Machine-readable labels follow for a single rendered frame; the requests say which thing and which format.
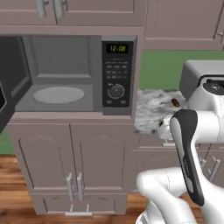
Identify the silver upper cupboard handle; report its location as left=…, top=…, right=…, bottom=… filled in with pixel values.
left=53, top=0, right=67, bottom=18
left=217, top=31, right=224, bottom=46
left=37, top=0, right=50, bottom=18

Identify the silver cupboard handle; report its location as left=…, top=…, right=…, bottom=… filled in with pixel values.
left=207, top=156, right=222, bottom=183
left=37, top=0, right=50, bottom=18
left=217, top=31, right=224, bottom=46
left=199, top=157, right=207, bottom=170
left=66, top=172, right=74, bottom=202
left=53, top=0, right=67, bottom=18
left=76, top=172, right=85, bottom=202

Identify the silver toaster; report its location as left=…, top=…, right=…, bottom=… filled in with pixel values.
left=178, top=59, right=224, bottom=102

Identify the taupe lower cupboard door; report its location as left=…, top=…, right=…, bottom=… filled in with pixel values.
left=69, top=122, right=138, bottom=191
left=131, top=149, right=183, bottom=193
left=199, top=143, right=224, bottom=191
left=6, top=122, right=79, bottom=191

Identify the grey microwave oven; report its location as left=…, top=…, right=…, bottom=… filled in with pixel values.
left=14, top=35, right=138, bottom=116

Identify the white mug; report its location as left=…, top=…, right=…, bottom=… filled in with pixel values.
left=157, top=115, right=176, bottom=141

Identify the taupe upper cupboard door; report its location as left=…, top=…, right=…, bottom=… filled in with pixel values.
left=56, top=0, right=148, bottom=28
left=144, top=0, right=224, bottom=51
left=0, top=0, right=58, bottom=26

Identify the silver lower cupboard handle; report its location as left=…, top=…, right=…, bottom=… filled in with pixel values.
left=66, top=172, right=74, bottom=202
left=199, top=157, right=207, bottom=170
left=207, top=156, right=222, bottom=183
left=76, top=172, right=85, bottom=202

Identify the grey microwave turntable plate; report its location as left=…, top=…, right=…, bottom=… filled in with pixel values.
left=32, top=86, right=86, bottom=105

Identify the taupe cupboard door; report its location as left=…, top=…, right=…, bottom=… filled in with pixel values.
left=56, top=0, right=148, bottom=28
left=144, top=0, right=224, bottom=51
left=6, top=122, right=79, bottom=191
left=0, top=0, right=58, bottom=26
left=131, top=149, right=183, bottom=193
left=199, top=143, right=224, bottom=191
left=69, top=122, right=138, bottom=191

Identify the taupe drawer front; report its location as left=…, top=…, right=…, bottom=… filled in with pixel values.
left=31, top=192, right=128, bottom=216
left=137, top=134, right=177, bottom=151

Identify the dark microwave door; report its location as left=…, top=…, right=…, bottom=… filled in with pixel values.
left=0, top=36, right=32, bottom=135

